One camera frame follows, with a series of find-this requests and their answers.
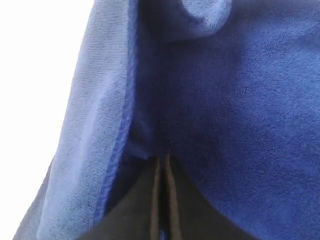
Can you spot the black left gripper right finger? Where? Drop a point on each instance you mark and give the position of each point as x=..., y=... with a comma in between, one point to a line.
x=190, y=215

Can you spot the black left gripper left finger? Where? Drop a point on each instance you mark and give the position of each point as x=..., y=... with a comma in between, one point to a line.
x=137, y=215

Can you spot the blue microfibre towel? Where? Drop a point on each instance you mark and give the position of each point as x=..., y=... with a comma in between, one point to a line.
x=229, y=87

